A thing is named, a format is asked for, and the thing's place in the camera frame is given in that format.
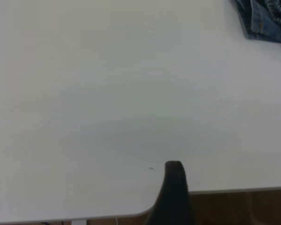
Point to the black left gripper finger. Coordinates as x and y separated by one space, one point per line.
174 199

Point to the blue denim shorts with print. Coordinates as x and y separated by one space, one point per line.
264 28

